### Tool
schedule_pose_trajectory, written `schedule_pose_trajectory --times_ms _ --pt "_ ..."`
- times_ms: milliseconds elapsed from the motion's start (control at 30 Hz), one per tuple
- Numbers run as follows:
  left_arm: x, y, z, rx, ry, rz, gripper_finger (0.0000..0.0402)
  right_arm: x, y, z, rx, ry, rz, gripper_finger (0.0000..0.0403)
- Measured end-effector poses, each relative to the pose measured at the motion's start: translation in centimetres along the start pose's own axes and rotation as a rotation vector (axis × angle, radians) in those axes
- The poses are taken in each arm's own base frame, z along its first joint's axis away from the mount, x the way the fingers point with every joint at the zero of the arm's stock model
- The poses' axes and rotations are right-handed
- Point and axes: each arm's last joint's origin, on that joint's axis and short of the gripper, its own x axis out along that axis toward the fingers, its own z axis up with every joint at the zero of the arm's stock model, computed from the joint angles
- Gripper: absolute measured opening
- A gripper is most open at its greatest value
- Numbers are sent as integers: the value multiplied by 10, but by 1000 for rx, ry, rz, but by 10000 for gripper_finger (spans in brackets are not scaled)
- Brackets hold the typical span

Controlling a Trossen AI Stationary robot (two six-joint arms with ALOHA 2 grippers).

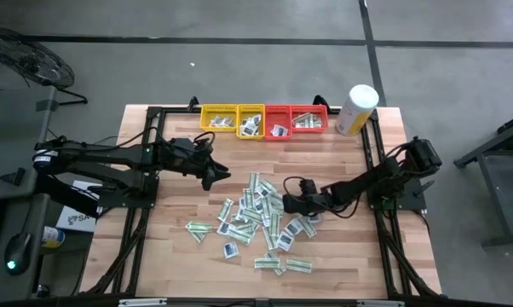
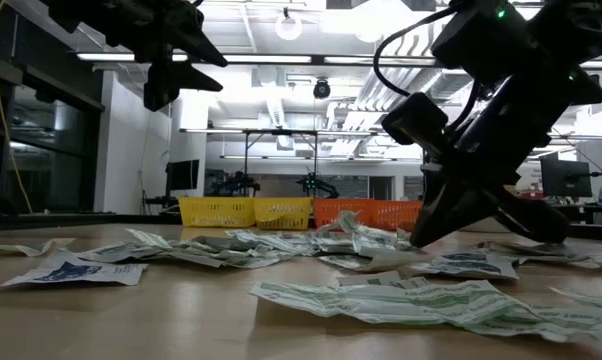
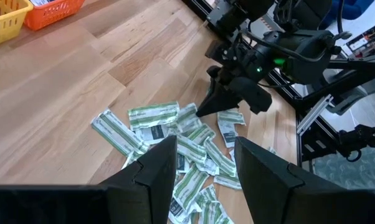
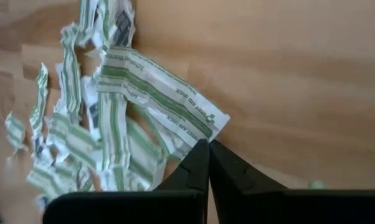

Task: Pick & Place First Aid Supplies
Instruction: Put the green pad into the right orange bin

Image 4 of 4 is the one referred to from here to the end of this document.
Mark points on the white packet dark print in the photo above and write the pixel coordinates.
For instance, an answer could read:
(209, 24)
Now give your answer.
(122, 26)

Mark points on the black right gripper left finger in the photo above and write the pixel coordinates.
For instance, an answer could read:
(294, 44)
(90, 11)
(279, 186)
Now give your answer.
(193, 177)

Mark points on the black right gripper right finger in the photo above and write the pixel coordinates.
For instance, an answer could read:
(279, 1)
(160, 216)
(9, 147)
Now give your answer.
(231, 174)

